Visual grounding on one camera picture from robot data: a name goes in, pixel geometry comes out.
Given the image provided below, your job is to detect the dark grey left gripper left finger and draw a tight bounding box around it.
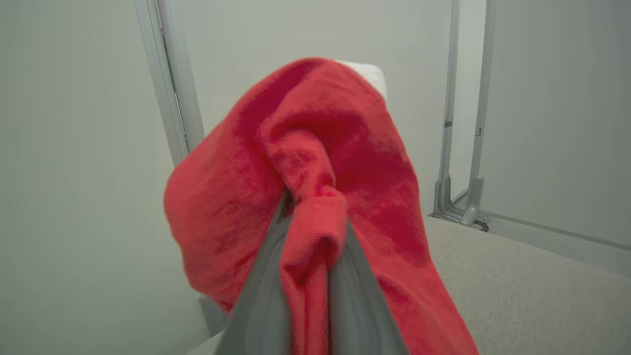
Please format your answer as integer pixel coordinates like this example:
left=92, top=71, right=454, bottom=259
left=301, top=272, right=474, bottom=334
left=214, top=191, right=296, bottom=355

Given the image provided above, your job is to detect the red shirt with white sleeves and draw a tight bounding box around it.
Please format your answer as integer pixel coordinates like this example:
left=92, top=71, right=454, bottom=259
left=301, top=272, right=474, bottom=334
left=164, top=57, right=480, bottom=355

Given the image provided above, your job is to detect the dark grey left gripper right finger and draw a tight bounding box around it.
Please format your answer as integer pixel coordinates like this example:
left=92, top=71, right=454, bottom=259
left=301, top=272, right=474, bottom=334
left=328, top=219, right=410, bottom=355

